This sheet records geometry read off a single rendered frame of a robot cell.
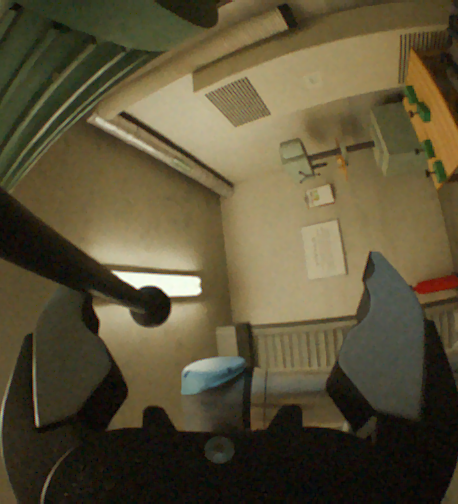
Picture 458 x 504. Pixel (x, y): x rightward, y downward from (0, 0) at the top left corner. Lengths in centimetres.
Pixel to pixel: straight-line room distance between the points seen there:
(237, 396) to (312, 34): 162
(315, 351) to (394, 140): 223
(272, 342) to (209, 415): 270
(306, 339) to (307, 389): 258
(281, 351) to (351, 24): 304
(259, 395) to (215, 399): 7
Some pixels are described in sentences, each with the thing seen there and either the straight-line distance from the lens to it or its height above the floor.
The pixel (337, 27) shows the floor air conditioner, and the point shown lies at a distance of 166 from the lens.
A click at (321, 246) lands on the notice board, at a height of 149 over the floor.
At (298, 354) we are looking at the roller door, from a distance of 307.
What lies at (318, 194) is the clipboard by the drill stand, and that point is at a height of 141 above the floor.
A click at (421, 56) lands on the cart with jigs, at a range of 163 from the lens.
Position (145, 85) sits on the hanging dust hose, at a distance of 179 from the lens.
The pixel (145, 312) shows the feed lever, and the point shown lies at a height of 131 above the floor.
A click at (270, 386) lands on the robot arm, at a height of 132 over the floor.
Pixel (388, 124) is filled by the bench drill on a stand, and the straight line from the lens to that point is 233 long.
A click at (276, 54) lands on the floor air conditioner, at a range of 157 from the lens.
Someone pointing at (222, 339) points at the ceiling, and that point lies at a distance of 294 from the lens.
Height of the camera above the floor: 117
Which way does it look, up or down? 27 degrees up
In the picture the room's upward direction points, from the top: 101 degrees counter-clockwise
